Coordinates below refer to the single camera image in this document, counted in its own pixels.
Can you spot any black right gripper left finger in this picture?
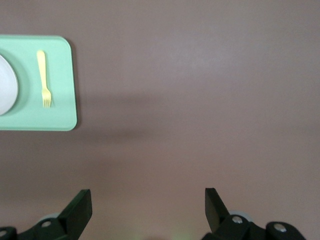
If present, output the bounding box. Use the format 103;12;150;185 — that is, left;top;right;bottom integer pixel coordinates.
0;189;93;240

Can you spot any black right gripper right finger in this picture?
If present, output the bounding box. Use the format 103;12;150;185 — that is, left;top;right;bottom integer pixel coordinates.
201;187;307;240

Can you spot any beige round plate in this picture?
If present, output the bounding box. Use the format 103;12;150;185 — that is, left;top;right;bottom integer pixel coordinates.
0;54;19;117

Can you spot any yellow plastic fork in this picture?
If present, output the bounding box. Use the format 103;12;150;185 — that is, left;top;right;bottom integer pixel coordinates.
36;50;53;109

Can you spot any light green rectangular tray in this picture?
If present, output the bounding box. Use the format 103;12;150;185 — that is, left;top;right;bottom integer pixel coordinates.
0;35;78;132

